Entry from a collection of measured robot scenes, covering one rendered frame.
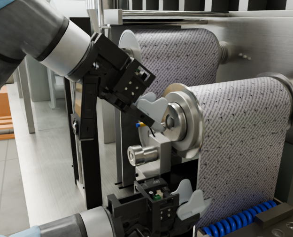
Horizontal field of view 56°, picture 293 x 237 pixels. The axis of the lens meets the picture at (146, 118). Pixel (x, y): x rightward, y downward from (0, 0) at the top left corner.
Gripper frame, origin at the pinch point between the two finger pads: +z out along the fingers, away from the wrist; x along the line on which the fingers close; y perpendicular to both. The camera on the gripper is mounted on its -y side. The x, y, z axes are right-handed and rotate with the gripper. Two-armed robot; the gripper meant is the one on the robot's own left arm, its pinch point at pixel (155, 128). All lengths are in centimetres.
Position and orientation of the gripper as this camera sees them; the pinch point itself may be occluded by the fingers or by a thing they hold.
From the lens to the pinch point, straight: 53.4
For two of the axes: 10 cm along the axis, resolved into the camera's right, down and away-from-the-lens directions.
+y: 5.7, -8.2, 0.1
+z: 6.8, 4.8, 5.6
